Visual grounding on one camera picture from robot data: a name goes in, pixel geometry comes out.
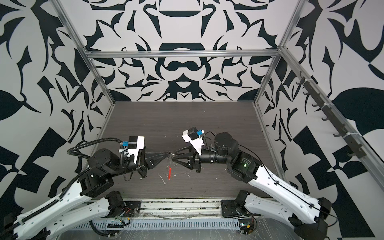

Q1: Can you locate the white slotted cable duct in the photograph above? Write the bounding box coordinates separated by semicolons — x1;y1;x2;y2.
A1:
71;220;241;231

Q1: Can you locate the large metal keyring red handle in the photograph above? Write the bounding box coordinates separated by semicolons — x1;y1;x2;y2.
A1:
167;153;174;180

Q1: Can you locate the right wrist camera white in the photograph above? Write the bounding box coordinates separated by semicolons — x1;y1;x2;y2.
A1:
182;127;205;156

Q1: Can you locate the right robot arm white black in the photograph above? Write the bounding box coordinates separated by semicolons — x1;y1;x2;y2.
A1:
172;130;332;240

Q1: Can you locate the aluminium front rail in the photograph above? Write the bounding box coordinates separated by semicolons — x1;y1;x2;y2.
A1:
134;199;222;220

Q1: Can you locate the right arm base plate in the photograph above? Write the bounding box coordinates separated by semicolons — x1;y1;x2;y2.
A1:
221;200;250;218

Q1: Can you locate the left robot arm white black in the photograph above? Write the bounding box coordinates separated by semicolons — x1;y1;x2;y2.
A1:
1;149;169;240

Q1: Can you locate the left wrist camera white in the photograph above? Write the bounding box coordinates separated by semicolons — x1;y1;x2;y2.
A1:
119;136;145;165

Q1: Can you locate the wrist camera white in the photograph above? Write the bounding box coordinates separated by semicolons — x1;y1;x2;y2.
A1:
119;136;145;165
182;127;205;156

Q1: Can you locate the black corrugated cable conduit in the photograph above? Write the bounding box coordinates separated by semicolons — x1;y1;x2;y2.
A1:
66;137;124;160

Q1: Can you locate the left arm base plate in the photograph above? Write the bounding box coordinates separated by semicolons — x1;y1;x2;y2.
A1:
120;201;142;219

